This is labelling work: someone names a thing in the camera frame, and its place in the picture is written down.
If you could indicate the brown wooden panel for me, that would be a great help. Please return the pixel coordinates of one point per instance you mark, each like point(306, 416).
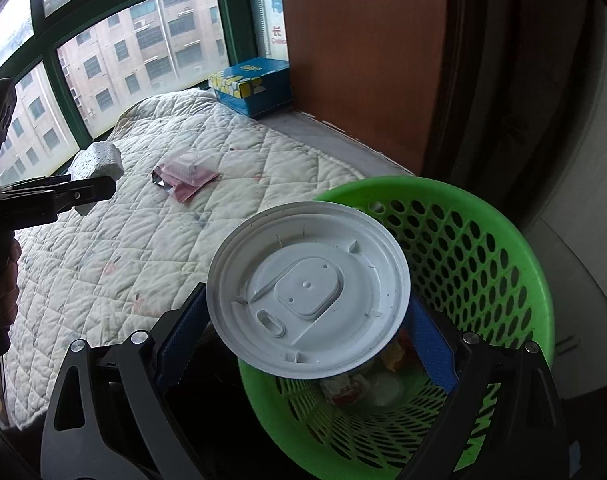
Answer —
point(371, 68)

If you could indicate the white plastic cup lid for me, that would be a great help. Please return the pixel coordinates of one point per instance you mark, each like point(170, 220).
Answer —
point(308, 290)

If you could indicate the green plastic mesh trash basket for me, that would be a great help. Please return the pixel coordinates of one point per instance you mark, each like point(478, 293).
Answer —
point(479, 280)

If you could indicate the white paper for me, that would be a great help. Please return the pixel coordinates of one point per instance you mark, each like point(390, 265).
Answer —
point(344, 389)

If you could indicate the white cabinet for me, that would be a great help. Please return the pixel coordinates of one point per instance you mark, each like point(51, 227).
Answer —
point(569, 236)

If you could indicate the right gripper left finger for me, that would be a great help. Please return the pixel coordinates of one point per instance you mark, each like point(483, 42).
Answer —
point(176, 335)

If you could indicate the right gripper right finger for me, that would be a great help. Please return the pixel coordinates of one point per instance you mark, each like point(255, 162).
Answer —
point(433, 350)

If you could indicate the red orange snack wrapper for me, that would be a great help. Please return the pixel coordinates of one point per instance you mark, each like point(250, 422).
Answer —
point(398, 352)

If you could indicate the white quilted mattress pad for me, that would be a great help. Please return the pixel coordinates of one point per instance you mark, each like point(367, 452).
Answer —
point(103, 275)

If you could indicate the blue yellow tissue box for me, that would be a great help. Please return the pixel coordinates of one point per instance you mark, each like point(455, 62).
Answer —
point(255, 87)

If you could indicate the green window frame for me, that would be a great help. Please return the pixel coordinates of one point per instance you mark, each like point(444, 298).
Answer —
point(77, 65)

